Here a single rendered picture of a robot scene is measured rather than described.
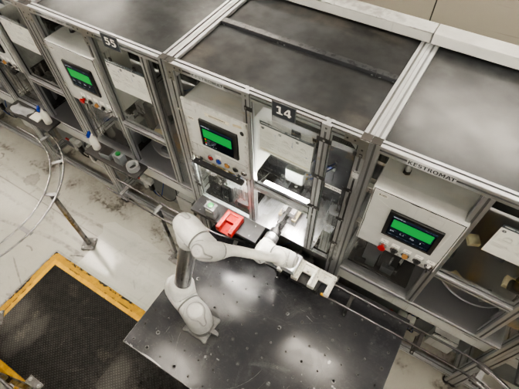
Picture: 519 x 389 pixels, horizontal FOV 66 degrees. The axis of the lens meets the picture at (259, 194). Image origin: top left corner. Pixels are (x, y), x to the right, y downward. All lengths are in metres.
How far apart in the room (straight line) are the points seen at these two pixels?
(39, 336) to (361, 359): 2.51
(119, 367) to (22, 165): 2.52
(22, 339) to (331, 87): 3.08
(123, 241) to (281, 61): 2.46
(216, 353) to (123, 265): 1.49
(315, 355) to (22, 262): 2.76
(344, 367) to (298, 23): 2.01
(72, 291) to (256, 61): 2.61
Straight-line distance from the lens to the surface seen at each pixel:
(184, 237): 2.08
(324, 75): 2.02
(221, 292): 2.76
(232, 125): 2.07
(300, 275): 2.63
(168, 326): 2.75
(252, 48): 2.18
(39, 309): 3.91
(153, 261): 3.74
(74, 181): 4.54
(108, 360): 3.52
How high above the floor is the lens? 3.24
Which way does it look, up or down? 55 degrees down
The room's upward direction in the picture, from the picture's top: 2 degrees counter-clockwise
